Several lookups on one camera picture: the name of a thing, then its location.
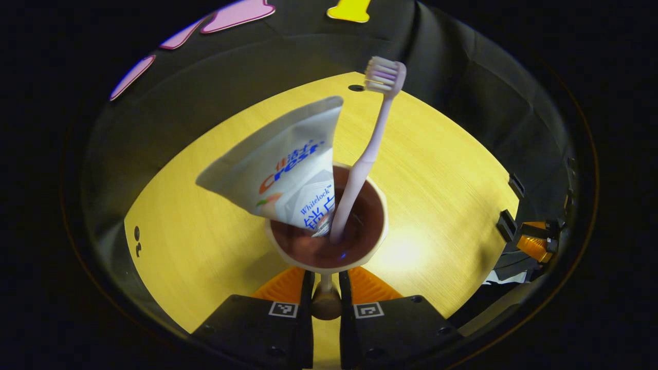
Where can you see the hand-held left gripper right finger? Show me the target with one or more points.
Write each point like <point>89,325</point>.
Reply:
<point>390,334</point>

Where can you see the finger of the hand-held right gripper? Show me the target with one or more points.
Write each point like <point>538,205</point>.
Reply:
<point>537,244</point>

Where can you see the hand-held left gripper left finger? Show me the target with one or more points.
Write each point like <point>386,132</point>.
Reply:
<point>262,334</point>

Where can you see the white toothpaste tube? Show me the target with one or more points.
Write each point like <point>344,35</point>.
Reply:
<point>288,164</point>

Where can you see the pink toothbrush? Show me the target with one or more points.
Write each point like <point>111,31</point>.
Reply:
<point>372,149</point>

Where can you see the black desk edge clamp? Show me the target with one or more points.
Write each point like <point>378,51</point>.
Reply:
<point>516,186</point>
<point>506,225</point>

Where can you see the black backdrop cloth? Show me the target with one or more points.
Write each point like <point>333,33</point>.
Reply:
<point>257,61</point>

